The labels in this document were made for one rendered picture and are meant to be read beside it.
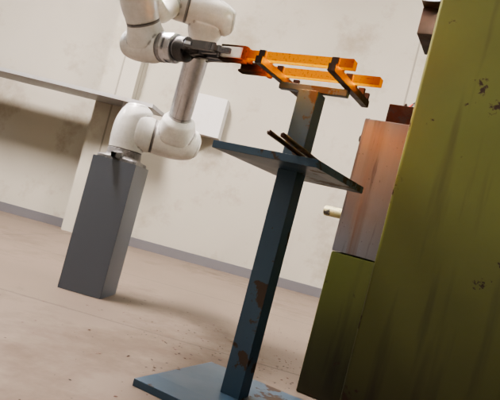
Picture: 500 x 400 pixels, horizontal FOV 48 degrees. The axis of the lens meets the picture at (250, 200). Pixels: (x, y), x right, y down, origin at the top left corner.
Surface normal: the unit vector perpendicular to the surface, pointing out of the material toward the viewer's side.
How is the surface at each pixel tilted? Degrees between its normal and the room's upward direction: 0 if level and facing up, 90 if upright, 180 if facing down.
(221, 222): 90
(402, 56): 90
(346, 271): 90
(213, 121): 90
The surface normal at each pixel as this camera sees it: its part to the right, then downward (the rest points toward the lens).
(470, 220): -0.41, -0.14
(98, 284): -0.10, -0.06
